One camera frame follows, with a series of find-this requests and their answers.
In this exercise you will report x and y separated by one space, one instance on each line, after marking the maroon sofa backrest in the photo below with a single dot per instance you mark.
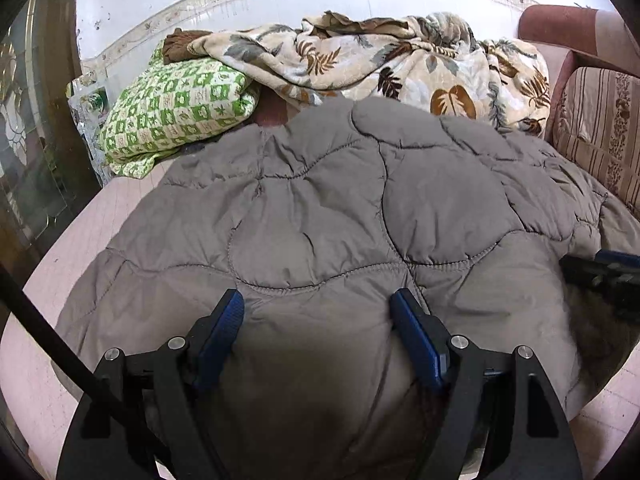
600 34

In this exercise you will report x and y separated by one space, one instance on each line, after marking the brown wooden glass door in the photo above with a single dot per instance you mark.
46 176

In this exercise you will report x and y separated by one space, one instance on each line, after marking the pink bed sheet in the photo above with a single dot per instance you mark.
42 408

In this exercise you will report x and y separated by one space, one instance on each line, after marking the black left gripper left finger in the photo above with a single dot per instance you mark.
161 394

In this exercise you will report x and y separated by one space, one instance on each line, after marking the grey quilted puffer jacket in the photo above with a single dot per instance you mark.
316 223

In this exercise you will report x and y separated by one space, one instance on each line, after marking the green white patterned pillow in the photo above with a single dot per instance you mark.
166 107

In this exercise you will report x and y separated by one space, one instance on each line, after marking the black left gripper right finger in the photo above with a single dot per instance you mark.
509 395

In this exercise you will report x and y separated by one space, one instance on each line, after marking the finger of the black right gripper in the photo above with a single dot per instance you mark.
621 258
616 284

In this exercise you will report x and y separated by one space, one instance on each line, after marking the striped floral sofa cushion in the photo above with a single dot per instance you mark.
597 127

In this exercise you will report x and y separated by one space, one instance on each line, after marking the leaf pattern beige blanket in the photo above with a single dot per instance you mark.
433 62

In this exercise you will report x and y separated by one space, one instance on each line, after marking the brown red bolster pillow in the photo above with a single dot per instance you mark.
272 110

